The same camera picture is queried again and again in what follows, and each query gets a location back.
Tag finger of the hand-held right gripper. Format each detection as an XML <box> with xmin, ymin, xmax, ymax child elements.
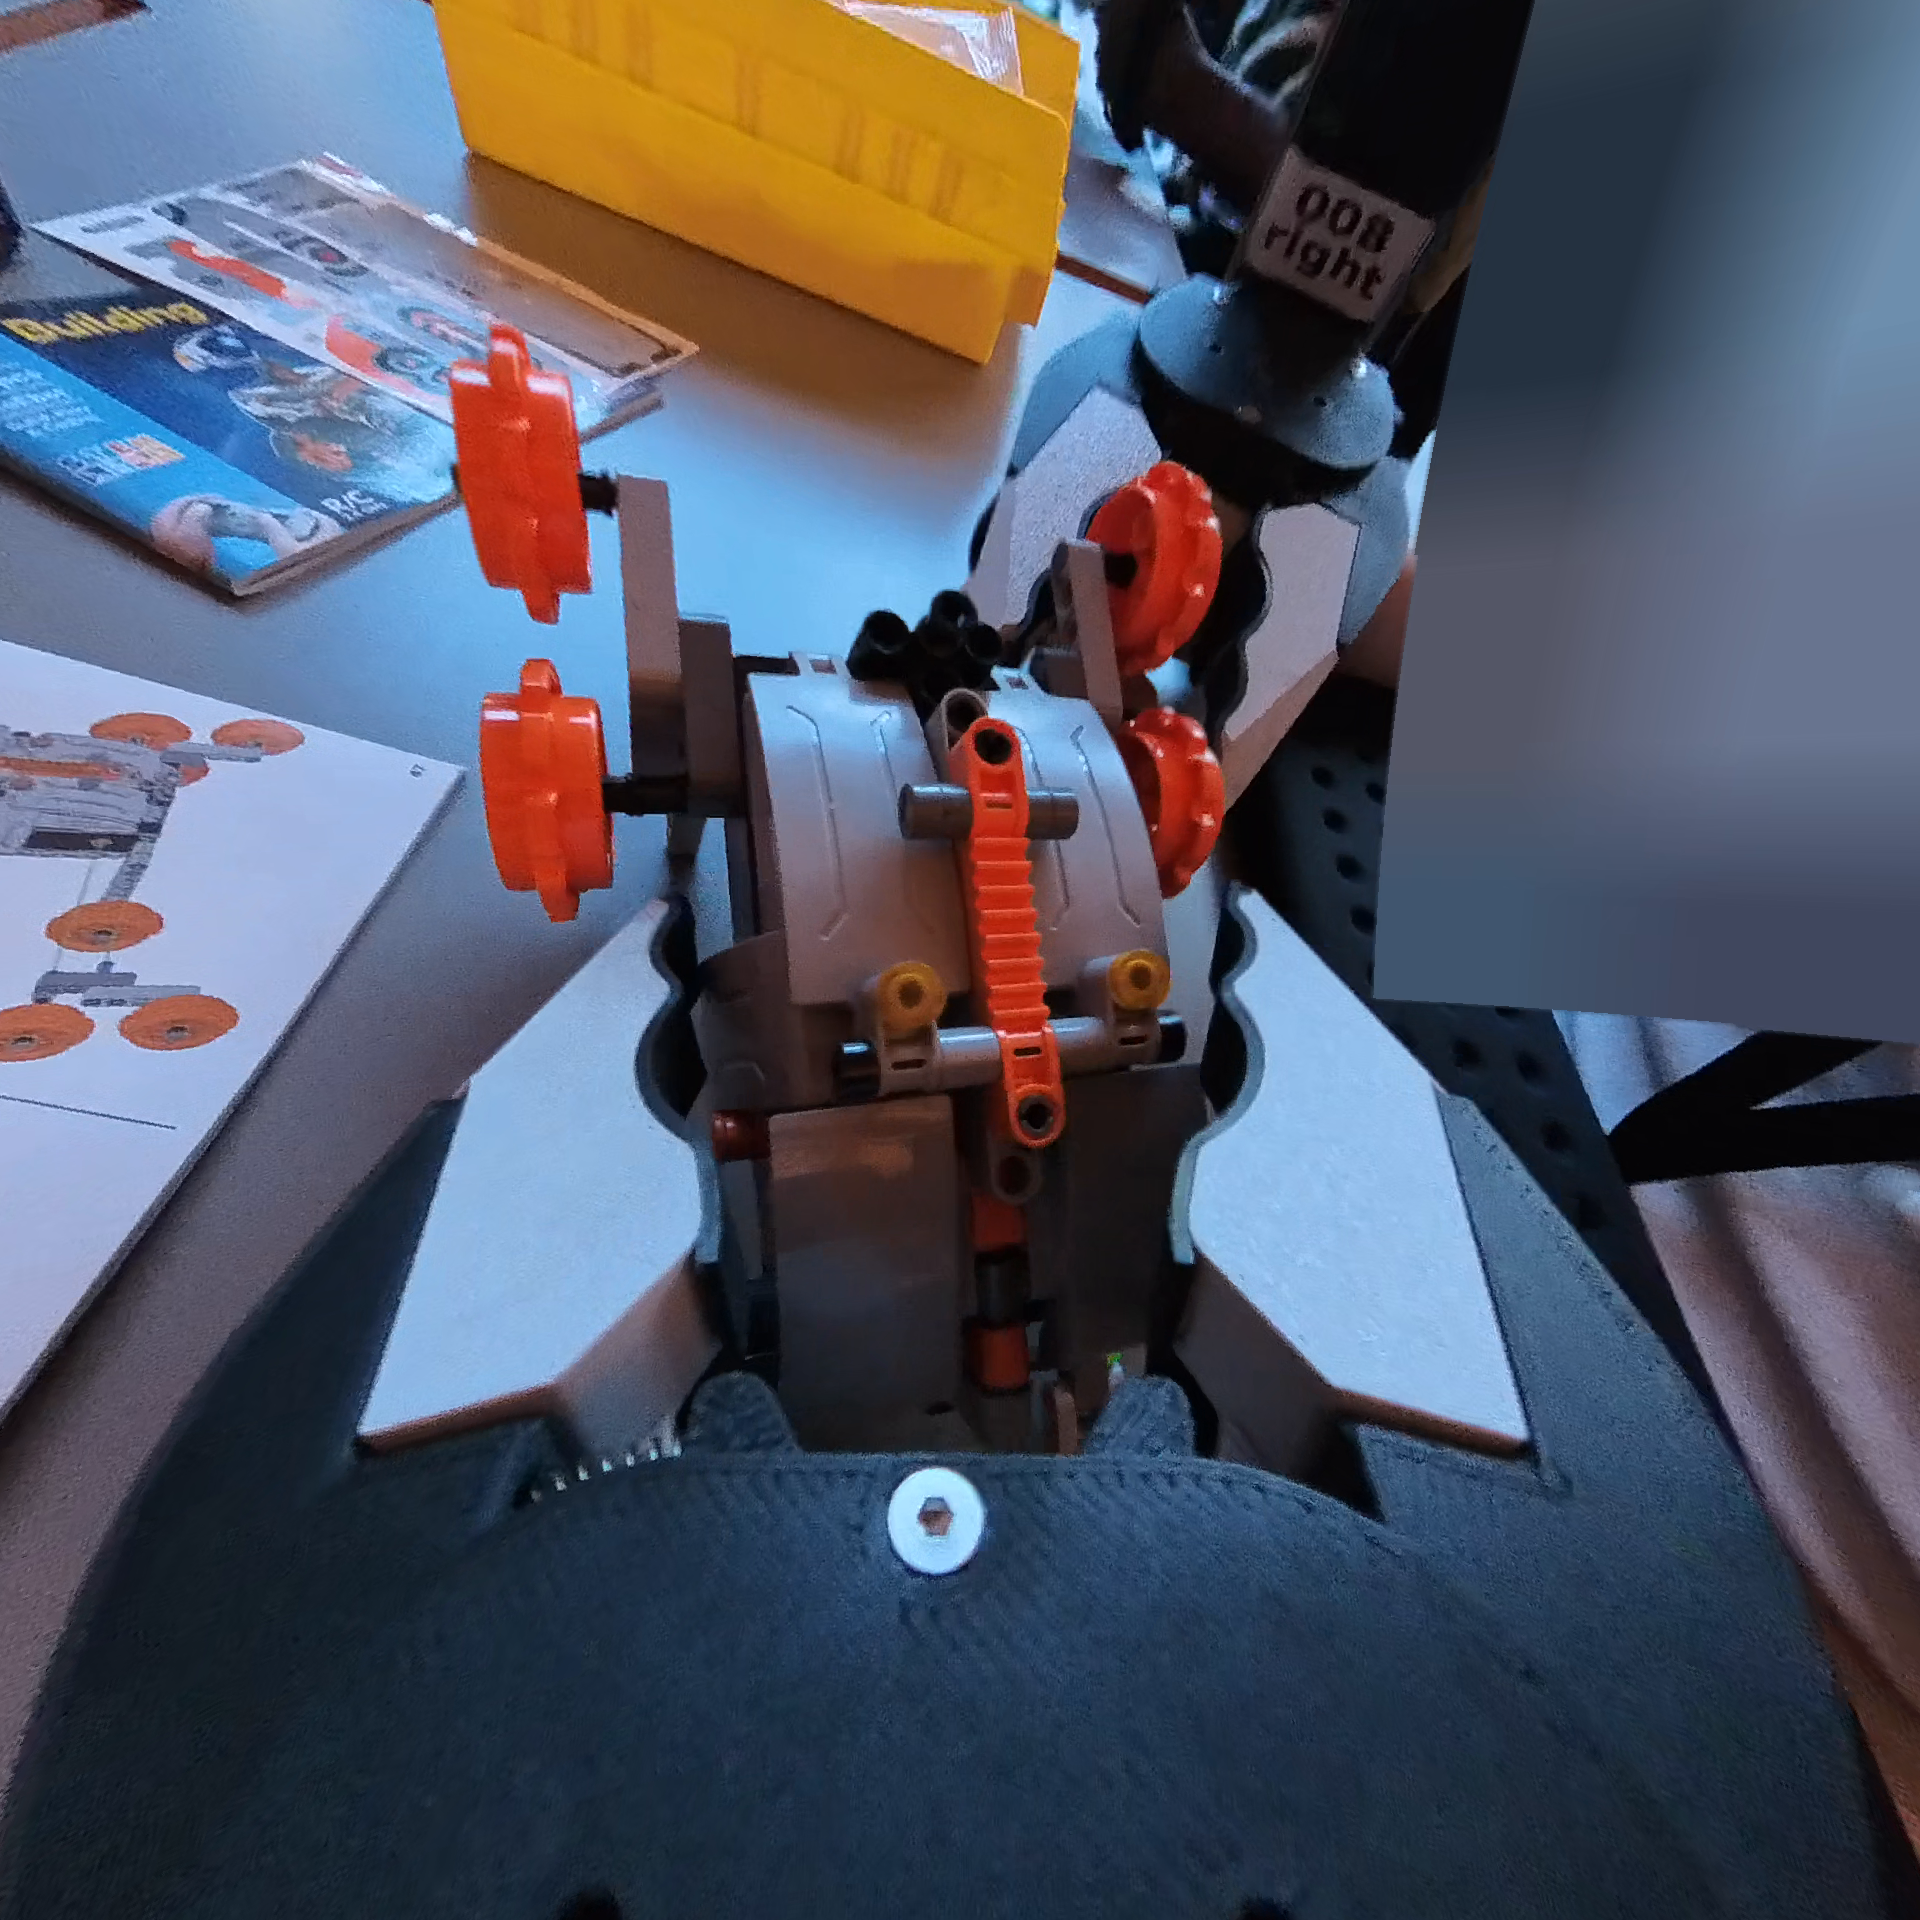
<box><xmin>1198</xmin><ymin>503</ymin><xmax>1364</xmax><ymax>763</ymax></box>
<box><xmin>968</xmin><ymin>387</ymin><xmax>1168</xmax><ymax>634</ymax></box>

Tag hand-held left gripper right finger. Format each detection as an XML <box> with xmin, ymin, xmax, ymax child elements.
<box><xmin>1168</xmin><ymin>884</ymin><xmax>1538</xmax><ymax>1461</ymax></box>

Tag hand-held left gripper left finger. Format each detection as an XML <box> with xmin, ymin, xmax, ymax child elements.
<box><xmin>356</xmin><ymin>896</ymin><xmax>726</xmax><ymax>1453</ymax></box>

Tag grey orange building-block robot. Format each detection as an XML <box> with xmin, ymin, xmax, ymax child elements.
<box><xmin>450</xmin><ymin>323</ymin><xmax>1233</xmax><ymax>1450</ymax></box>

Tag white open instruction booklet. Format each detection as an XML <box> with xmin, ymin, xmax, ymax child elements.
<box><xmin>0</xmin><ymin>637</ymin><xmax>472</xmax><ymax>1419</ymax></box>

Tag clear plastic bag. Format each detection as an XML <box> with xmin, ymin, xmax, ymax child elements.
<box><xmin>840</xmin><ymin>0</ymin><xmax>1074</xmax><ymax>91</ymax></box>

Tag yellow plastic bin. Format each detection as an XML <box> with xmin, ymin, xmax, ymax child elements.
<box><xmin>433</xmin><ymin>0</ymin><xmax>1082</xmax><ymax>365</ymax></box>

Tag person's pinkish trousers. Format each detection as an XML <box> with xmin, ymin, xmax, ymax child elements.
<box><xmin>1560</xmin><ymin>1013</ymin><xmax>1920</xmax><ymax>1846</ymax></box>

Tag robot sticker sheet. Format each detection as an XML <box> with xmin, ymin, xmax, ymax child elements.
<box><xmin>31</xmin><ymin>154</ymin><xmax>700</xmax><ymax>437</ymax></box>

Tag blue instruction booklet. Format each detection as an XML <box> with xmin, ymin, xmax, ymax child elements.
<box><xmin>0</xmin><ymin>293</ymin><xmax>663</xmax><ymax>599</ymax></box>

